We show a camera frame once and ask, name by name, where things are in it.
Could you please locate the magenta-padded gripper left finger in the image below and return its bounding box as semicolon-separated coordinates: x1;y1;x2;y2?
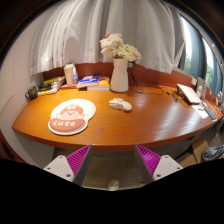
43;143;94;186

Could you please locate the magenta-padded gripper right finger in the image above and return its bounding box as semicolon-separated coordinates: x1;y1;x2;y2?
134;144;184;185

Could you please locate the white computer mouse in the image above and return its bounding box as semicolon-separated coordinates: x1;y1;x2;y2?
108;97;133;112

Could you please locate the white pink cartoon mouse pad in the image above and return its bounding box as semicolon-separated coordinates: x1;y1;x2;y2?
47;98;97;136

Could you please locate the brown cardboard box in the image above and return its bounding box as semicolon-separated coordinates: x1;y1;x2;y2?
178;137;210;168

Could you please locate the white paper sheet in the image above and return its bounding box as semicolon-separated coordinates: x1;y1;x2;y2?
193;105;210;120

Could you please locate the white tilted laptop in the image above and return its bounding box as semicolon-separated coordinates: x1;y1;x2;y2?
176;83;203;105

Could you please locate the dark green mug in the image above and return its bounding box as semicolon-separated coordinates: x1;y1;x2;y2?
25;85;39;101

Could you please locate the red flat notebook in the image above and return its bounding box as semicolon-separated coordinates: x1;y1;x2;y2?
60;83;79;90

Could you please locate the stack of dark yellow books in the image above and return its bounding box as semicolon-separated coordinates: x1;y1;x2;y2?
37;75;66;97

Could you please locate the small clear spray bottle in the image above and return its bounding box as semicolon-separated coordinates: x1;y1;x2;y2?
72;68;80;85

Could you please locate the white tumbler cup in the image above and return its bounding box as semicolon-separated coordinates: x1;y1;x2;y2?
63;63;76;85

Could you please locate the white ceramic vase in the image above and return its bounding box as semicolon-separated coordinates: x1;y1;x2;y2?
110;58;130;93

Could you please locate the window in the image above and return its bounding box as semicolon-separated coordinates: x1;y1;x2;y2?
179;14;224;93

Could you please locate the white artificial flower bouquet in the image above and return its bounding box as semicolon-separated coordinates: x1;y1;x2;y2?
99;32;142;63

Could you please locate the white curtain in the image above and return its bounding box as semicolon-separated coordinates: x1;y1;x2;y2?
28;0;186;77

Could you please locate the black cable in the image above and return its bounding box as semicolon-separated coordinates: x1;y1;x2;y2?
128;61;167;96

